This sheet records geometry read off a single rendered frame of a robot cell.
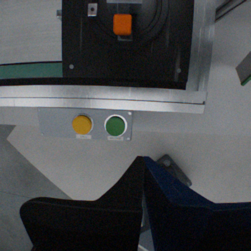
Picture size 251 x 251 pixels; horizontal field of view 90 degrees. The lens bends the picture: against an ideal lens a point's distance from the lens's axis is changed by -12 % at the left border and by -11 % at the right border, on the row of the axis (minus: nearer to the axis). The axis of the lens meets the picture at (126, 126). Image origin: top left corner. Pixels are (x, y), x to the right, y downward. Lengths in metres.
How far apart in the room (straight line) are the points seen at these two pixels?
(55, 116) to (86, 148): 0.16
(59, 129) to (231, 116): 0.46
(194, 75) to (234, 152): 0.32
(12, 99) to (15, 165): 1.65
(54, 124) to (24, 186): 1.83
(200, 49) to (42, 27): 0.34
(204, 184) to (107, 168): 0.34
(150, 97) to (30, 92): 0.25
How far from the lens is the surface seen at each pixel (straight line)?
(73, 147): 0.46
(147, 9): 0.28
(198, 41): 0.32
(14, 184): 2.23
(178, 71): 0.29
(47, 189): 1.98
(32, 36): 0.41
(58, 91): 0.32
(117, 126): 0.29
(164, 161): 0.44
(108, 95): 0.29
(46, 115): 0.34
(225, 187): 0.62
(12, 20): 0.46
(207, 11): 0.35
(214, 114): 0.46
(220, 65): 0.46
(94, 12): 0.27
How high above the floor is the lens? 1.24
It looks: 73 degrees down
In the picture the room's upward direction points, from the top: 175 degrees counter-clockwise
